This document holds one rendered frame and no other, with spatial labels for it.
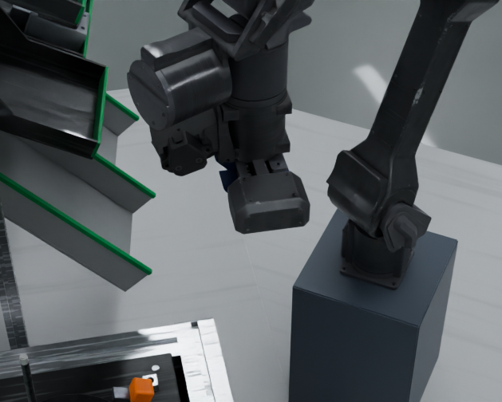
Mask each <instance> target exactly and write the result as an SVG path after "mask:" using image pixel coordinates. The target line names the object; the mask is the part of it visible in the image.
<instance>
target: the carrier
mask: <svg viewBox="0 0 502 402"><path fill-rule="evenodd" d="M19 359H20V363H21V367H22V374H23V376H16V377H11V378H5V379H0V402H116V401H113V395H112V389H113V387H120V388H128V387H129V385H130V384H131V382H132V379H133V378H134V377H138V378H142V376H147V375H152V374H156V375H157V379H158V383H159V391H154V396H153V398H152V400H151V402H181V400H180V393H179V389H178V384H177V380H176V373H175V369H174V364H173V360H172V354H171V353H163V354H158V355H152V356H147V357H138V358H133V359H127V360H122V361H112V362H107V363H101V364H96V365H86V366H81V367H76V368H67V369H61V370H56V371H51V372H41V373H36V374H31V371H30V364H29V360H28V356H27V355H26V354H25V353H23V354H21V355H20V356H19Z"/></svg>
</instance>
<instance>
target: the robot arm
mask: <svg viewBox="0 0 502 402"><path fill-rule="evenodd" d="M213 1H214V0H184V1H183V3H182V4H181V6H180V8H179V10H178V13H177V14H178V16H179V17H181V18H182V19H184V20H185V21H186V22H187V23H188V31H186V32H184V33H181V34H178V35H176V36H174V37H170V38H169V39H166V40H163V41H155V42H153V43H150V44H148V45H145V46H143V47H142V48H141V49H140V56H141V58H140V59H137V60H135V61H134V62H133V63H132V64H131V65H130V70H129V72H128V73H127V81H128V89H129V92H130V95H131V97H132V101H133V103H134V105H135V106H136V109H137V111H138V113H139V114H140V115H141V117H142V118H143V119H144V121H145V122H146V123H147V124H148V125H149V128H150V133H151V137H152V141H151V143H152V145H153V146H154V148H155V149H156V152H157V154H158V155H159V157H160V162H161V167H162V168H163V169H164V170H167V171H168V172H171V173H174V174H175V175H178V176H185V175H188V174H190V173H193V172H195V171H199V170H200V169H203V168H205V167H206V165H207V163H208V162H207V159H208V158H211V157H212V156H215V161H216V162H217V163H219V164H220V165H222V166H223V167H225V168H226V169H227V170H224V171H219V175H220V178H221V181H222V184H223V189H224V190H225V191H226V192H227V197H228V203H229V210H230V212H231V217H232V221H233V224H234V227H235V230H236V231H238V232H239V233H241V234H243V235H245V234H251V233H257V232H264V231H275V230H282V229H287V228H294V227H304V226H305V225H306V224H307V223H308V222H309V221H310V202H309V199H308V197H307V194H306V191H305V188H304V186H303V183H302V180H301V178H300V177H299V176H297V175H296V174H295V173H293V172H292V171H289V169H288V166H287V163H286V161H285V158H284V155H283V153H286V152H290V149H291V142H290V140H289V138H288V135H287V131H286V129H285V122H286V114H292V103H291V99H290V97H289V94H288V91H287V62H288V44H289V34H290V33H291V32H293V31H296V30H299V29H301V28H302V27H305V26H308V25H309V24H310V23H311V21H312V19H311V17H310V16H309V15H307V14H305V13H304V12H303V11H304V10H305V9H307V8H308V7H310V6H312V4H313V3H314V0H222V1H223V2H225V3H226V4H228V5H229V6H230V7H231V8H232V9H234V10H235V11H237V12H238V13H237V14H233V15H232V16H230V17H229V18H228V17H226V16H225V15H224V14H222V13H221V12H219V11H218V10H217V9H216V8H215V7H213V6H212V5H210V4H211V3H212V2H213ZM498 2H499V0H420V6H419V9H418V11H417V14H416V17H415V18H414V21H413V24H412V27H411V29H410V31H409V35H408V37H407V39H406V41H405V44H404V47H403V49H402V51H401V55H400V57H399V59H398V61H397V64H396V67H395V69H394V71H393V75H392V77H391V79H390V81H389V84H388V87H387V89H386V91H385V95H384V97H383V99H382V102H381V105H380V107H379V109H378V111H377V115H376V117H375V119H374V122H373V125H372V127H371V129H370V133H369V135H368V136H367V138H366V139H365V140H363V141H362V142H361V143H360V144H358V145H356V146H355V147H354V148H352V149H350V150H349V151H348V150H342V151H340V152H339V153H338V155H337V159H336V162H335V165H334V169H333V171H332V172H331V174H330V176H329V178H328V179H327V181H326V182H327V183H328V184H329V187H328V190H327V196H328V197H329V198H330V201H331V202H332V204H333V205H335V206H336V208H337V209H339V210H340V211H341V212H342V213H344V214H345V215H346V216H347V217H349V219H348V221H347V223H346V225H345V226H344V228H343V229H342V249H341V256H342V257H343V258H345V259H344V261H343V262H342V264H341V266H340V269H339V272H340V274H343V275H345V276H348V277H351V278H356V279H358V280H361V281H364V282H368V283H371V284H374V285H376V286H381V287H384V288H386V289H389V290H397V288H398V287H399V285H400V283H401V280H402V279H403V277H404V275H405V272H406V271H407V268H408V266H409V264H410V262H411V260H412V258H413V256H414V252H415V250H414V249H413V248H414V247H415V246H416V242H417V239H418V238H420V237H421V236H423V235H424V234H425V233H426V231H427V229H428V227H429V224H430V221H431V219H432V218H431V217H430V216H429V215H427V214H426V213H425V212H423V210H422V209H420V208H419V207H417V206H416V205H415V204H414V201H415V198H416V196H417V191H418V188H419V183H418V177H417V165H416V159H415V155H416V152H417V149H418V147H419V145H420V142H421V140H422V137H423V135H424V133H425V130H426V128H427V126H428V124H429V121H430V119H431V116H432V114H433V111H434V109H435V107H436V105H437V102H438V100H439V98H440V95H441V93H442V90H443V88H444V86H445V83H446V81H447V79H448V77H449V74H450V72H451V69H452V67H453V64H454V62H455V60H456V58H457V54H458V53H459V51H460V48H461V45H462V43H463V41H464V38H465V36H466V33H467V32H468V28H469V27H470V25H471V23H472V21H474V20H475V19H477V18H478V17H479V16H481V15H482V14H483V13H485V12H486V11H488V10H489V9H491V8H492V7H494V5H496V4H497V3H498Z"/></svg>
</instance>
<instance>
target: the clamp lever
mask: <svg viewBox="0 0 502 402"><path fill-rule="evenodd" d="M112 395H113V401H116V402H151V400H152V398H153V396H154V389H153V384H152V380H151V379H146V378H138V377H134V378H133V379H132V382H131V384H130V385H129V387H128V388H120V387H113V389H112Z"/></svg>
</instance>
